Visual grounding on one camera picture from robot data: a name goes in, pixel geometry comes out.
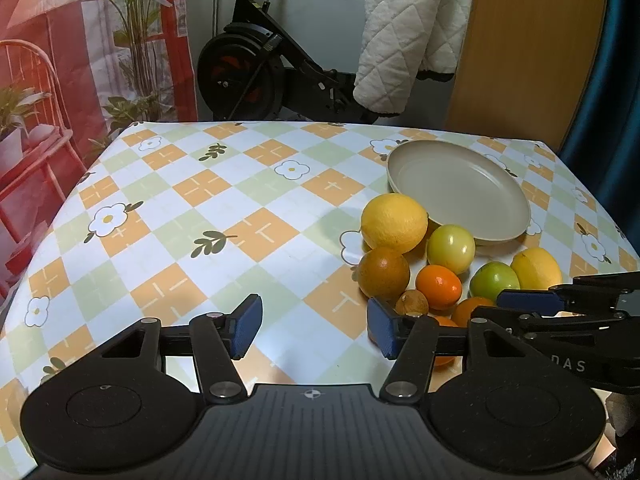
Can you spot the wooden board panel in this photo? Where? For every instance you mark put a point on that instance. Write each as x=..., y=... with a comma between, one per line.
x=524, y=67

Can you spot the beige round plate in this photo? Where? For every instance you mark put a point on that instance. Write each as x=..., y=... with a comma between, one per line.
x=456, y=185

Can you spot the checkered floral tablecloth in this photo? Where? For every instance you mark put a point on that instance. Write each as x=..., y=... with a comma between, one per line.
x=176, y=220

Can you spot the yellow-green round fruit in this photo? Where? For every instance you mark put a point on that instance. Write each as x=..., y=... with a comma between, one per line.
x=451, y=246

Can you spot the brownish speckled orange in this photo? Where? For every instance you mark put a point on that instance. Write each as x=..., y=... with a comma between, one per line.
x=383, y=273

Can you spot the green apple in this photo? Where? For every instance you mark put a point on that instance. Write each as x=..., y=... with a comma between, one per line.
x=491, y=279

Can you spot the small bright orange tangerine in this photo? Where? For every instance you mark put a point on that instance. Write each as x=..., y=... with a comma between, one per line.
x=440, y=286

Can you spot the white quilted blanket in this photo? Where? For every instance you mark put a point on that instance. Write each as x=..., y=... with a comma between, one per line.
x=403, y=40

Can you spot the yellow lemon at right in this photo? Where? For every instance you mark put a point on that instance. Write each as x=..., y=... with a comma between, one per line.
x=536, y=269

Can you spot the large yellow lemon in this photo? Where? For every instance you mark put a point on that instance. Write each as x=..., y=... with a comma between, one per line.
x=394, y=221

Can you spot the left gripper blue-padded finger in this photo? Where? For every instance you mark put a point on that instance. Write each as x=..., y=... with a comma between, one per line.
x=543, y=302

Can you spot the small brown kiwi-like fruit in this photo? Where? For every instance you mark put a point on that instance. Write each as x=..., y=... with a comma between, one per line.
x=412, y=303

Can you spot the black exercise bike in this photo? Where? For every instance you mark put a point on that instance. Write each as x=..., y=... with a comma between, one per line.
x=254, y=69

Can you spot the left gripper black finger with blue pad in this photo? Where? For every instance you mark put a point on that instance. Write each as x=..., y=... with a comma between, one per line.
x=414, y=344
x=213, y=341

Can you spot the red printed backdrop curtain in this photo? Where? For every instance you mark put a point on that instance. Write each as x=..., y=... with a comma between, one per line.
x=75, y=74

